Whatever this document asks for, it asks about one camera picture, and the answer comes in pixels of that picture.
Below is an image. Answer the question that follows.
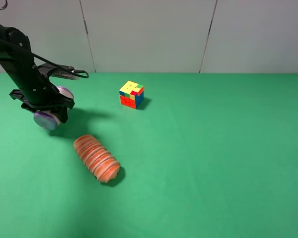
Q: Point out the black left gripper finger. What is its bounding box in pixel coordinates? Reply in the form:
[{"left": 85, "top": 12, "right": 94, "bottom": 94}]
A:
[{"left": 57, "top": 107, "right": 68, "bottom": 123}]

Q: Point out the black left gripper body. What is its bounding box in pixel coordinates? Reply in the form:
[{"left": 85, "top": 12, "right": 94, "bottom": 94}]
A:
[{"left": 9, "top": 81, "right": 75, "bottom": 109}]

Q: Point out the white purple cylindrical roll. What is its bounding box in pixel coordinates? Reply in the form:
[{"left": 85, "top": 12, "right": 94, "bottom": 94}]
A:
[{"left": 33, "top": 86, "right": 74, "bottom": 130}]

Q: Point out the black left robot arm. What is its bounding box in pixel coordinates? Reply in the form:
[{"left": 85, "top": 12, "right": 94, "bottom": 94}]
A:
[{"left": 0, "top": 25, "right": 75, "bottom": 123}]

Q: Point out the orange ridged toy carrot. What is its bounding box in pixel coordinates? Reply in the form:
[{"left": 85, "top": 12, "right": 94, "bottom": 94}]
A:
[{"left": 74, "top": 134, "right": 121, "bottom": 183}]

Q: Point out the multicolour puzzle cube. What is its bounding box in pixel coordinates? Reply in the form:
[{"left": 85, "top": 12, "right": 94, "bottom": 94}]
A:
[{"left": 119, "top": 81, "right": 145, "bottom": 109}]

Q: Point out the green table cloth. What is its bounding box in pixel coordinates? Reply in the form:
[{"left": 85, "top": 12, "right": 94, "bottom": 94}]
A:
[{"left": 0, "top": 73, "right": 298, "bottom": 238}]

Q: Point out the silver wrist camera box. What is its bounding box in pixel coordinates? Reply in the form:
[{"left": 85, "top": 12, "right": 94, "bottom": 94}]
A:
[{"left": 38, "top": 63, "right": 79, "bottom": 80}]

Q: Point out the black camera cable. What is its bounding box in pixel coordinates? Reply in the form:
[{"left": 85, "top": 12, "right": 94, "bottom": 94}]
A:
[{"left": 0, "top": 0, "right": 89, "bottom": 79}]

